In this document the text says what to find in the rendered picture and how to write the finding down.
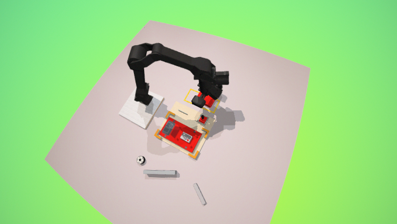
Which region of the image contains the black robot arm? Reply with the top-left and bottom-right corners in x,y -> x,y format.
127,43 -> 229,106

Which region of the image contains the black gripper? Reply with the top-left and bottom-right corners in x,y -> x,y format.
192,82 -> 213,108

